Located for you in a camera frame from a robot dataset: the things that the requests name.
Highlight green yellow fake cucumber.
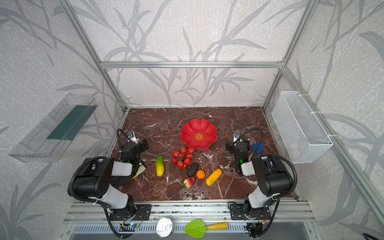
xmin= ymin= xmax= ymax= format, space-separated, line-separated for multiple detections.
xmin=156 ymin=156 xmax=165 ymax=177

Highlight yellow fake corn fruit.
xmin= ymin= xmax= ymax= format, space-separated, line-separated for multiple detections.
xmin=206 ymin=169 xmax=222 ymax=187

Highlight small fake orange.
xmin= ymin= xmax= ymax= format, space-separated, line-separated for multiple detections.
xmin=196 ymin=170 xmax=206 ymax=180

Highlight dark fake avocado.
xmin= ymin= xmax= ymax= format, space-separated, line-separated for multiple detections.
xmin=187 ymin=163 xmax=200 ymax=177

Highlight red green fake apple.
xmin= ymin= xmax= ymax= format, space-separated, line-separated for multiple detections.
xmin=183 ymin=177 xmax=195 ymax=189

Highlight yellow white object under arm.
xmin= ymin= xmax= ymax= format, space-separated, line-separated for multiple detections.
xmin=133 ymin=164 xmax=146 ymax=179

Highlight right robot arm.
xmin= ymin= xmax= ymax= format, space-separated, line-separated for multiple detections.
xmin=226 ymin=128 xmax=298 ymax=219

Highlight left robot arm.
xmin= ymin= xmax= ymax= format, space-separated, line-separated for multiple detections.
xmin=68 ymin=129 xmax=149 ymax=219

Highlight red flower-shaped fruit bowl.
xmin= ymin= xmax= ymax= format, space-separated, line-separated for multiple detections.
xmin=181 ymin=119 xmax=218 ymax=150

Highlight red fake cherry tomato bunch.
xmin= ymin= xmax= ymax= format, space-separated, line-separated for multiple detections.
xmin=172 ymin=148 xmax=194 ymax=169

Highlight blue round object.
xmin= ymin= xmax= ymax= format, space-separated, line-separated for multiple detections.
xmin=252 ymin=143 xmax=264 ymax=155

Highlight green circuit board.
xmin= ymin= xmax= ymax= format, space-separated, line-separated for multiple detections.
xmin=119 ymin=222 xmax=141 ymax=232

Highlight silver round tin lid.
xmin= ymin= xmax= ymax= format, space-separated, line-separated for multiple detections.
xmin=156 ymin=218 xmax=175 ymax=238

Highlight green yellow toy spatula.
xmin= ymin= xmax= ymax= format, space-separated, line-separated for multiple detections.
xmin=184 ymin=220 xmax=229 ymax=239

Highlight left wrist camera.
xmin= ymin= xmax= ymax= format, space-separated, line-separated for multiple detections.
xmin=126 ymin=131 xmax=138 ymax=144

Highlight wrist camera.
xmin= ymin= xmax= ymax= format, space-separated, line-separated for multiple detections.
xmin=126 ymin=131 xmax=138 ymax=144
xmin=234 ymin=131 xmax=242 ymax=142

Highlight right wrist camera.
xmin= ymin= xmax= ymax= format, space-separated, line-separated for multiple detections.
xmin=234 ymin=131 xmax=242 ymax=142

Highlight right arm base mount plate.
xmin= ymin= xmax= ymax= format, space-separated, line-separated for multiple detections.
xmin=227 ymin=202 xmax=272 ymax=221

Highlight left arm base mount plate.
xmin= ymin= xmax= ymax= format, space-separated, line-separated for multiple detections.
xmin=109 ymin=204 xmax=152 ymax=221

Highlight white wire mesh basket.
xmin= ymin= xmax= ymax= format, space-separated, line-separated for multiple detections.
xmin=272 ymin=91 xmax=334 ymax=164

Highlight clear acrylic wall shelf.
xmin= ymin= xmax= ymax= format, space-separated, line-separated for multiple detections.
xmin=9 ymin=94 xmax=98 ymax=163

